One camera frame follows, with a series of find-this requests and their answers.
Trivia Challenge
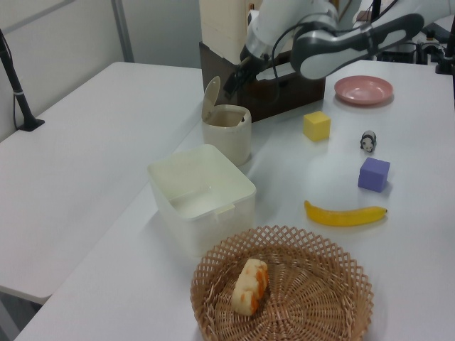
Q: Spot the black monitor stand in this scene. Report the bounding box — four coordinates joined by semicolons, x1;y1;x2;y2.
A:
369;0;384;22

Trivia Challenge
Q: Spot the toy bread slice with orange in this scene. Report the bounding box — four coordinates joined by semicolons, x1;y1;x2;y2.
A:
230;258;269;316

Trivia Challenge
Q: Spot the cream cabinet with copper handle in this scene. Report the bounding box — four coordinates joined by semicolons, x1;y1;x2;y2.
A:
198;0;264;65

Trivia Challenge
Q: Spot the yellow foam cube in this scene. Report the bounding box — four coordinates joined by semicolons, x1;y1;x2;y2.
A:
303;110;332;143

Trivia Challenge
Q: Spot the pink plate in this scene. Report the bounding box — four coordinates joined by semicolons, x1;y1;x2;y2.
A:
333;75;395;105

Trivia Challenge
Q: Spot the purple foam cube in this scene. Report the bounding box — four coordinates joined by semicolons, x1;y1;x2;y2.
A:
357;157;391;193

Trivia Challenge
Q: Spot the black camera stand pole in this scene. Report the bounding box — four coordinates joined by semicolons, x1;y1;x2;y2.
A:
0;28;46;133

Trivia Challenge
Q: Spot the black keyboard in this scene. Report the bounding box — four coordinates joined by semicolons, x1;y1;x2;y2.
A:
424;21;453;40

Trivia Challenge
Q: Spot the black clamp mount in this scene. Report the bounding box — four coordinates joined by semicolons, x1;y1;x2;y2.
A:
418;35;455;76

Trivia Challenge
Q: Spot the grey partition post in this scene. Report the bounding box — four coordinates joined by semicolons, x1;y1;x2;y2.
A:
111;0;135;63

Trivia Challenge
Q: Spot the beige trash bin with flip lid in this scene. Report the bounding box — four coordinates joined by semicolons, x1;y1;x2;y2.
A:
201;75;253;167

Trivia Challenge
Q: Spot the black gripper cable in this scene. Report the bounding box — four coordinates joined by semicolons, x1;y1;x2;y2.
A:
264;13;338;106

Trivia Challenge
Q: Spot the yellow toy banana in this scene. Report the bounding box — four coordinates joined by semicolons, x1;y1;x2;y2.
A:
304;200;388;227

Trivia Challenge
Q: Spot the woven wicker basket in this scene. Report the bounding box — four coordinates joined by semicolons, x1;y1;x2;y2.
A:
190;224;375;341

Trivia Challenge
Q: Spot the small panda figurine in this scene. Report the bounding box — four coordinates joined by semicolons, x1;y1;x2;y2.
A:
358;130;378;154

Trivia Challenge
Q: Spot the white plastic storage box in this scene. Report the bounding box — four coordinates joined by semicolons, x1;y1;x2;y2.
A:
147;144;257;259

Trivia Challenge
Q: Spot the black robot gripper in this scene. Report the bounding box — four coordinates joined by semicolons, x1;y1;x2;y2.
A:
223;45;270;102

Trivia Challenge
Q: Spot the dark brown drawer box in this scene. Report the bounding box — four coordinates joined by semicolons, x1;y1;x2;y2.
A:
198;39;327;124

